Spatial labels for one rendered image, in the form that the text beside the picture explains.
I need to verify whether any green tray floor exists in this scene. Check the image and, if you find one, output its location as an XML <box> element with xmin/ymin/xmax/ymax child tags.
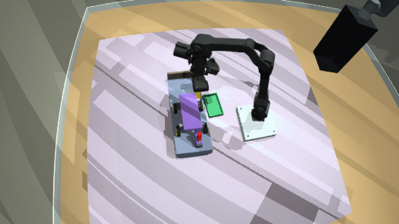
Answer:
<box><xmin>205</xmin><ymin>95</ymin><xmax>222</xmax><ymax>115</ymax></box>

